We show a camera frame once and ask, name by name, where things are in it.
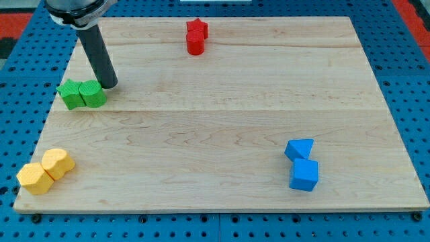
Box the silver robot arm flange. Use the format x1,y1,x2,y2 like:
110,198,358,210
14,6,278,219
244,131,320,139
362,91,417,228
43,0,118,30

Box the blue triangle block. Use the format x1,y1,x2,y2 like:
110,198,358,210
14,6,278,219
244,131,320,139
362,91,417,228
284,138,314,161

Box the light wooden board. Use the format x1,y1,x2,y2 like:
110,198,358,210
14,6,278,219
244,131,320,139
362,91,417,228
14,17,429,214

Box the red cylinder block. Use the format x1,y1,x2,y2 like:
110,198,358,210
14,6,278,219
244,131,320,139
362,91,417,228
186,30,205,55

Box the red star block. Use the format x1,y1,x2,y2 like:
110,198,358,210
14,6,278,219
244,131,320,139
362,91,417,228
186,18,209,39

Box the blue cube block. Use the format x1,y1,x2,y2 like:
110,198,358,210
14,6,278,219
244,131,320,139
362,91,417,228
290,158,319,192

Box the dark grey cylindrical pointer rod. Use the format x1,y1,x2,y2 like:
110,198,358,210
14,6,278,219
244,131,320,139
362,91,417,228
77,24,118,89

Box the green cylinder block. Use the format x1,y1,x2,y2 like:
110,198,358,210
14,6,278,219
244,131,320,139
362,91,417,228
79,80,107,108

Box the green star block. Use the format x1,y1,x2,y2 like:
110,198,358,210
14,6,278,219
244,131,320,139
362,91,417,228
56,79,86,110

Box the yellow heart block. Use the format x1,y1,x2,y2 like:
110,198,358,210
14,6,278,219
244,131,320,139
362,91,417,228
41,149,75,181

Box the yellow hexagon block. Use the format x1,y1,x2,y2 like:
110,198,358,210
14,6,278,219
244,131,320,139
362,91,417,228
16,163,54,195

